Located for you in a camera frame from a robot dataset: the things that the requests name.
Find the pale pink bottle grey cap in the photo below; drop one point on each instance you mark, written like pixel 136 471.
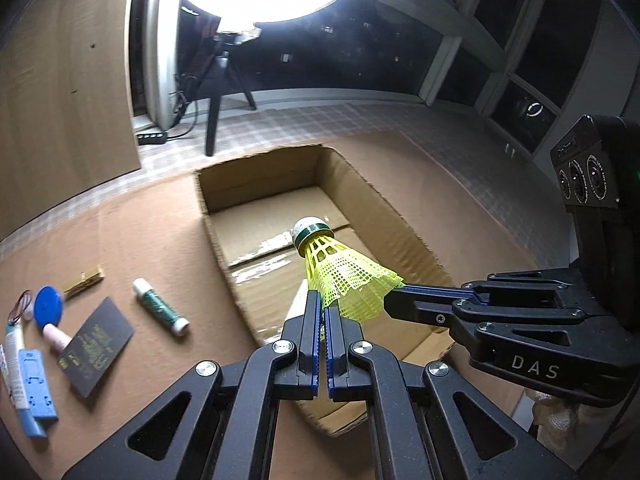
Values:
pixel 56 337

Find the black tripod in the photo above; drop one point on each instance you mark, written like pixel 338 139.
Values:
pixel 212 125

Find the blue phone stand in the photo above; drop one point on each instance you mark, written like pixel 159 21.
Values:
pixel 37 385

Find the large plywood board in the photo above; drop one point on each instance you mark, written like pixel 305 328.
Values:
pixel 65 85

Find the black power strip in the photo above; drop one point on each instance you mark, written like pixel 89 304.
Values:
pixel 152 137

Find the dark red rubber band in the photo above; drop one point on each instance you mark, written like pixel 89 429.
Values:
pixel 15 310

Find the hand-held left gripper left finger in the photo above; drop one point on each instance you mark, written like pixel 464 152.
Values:
pixel 312 345

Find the white tube blue cap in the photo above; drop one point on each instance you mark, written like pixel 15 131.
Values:
pixel 14 355

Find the black card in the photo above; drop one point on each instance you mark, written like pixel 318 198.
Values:
pixel 97 345

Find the green white stick tube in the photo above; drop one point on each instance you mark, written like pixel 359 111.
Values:
pixel 160 306

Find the person's right hand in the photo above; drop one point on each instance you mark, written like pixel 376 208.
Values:
pixel 560 417

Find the white door frame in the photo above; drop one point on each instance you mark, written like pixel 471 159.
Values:
pixel 160 60

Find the yellow plastic shuttlecock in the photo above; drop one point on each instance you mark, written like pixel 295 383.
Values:
pixel 345 280

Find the tan clip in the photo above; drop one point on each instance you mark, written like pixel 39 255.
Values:
pixel 82 281

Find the blue round lid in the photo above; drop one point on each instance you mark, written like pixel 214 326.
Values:
pixel 50 305

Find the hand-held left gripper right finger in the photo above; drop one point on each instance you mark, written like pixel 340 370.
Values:
pixel 330 350

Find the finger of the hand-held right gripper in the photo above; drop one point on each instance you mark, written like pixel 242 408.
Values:
pixel 415 307
pixel 525 282

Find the cardboard box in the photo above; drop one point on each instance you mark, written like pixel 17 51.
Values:
pixel 260 180

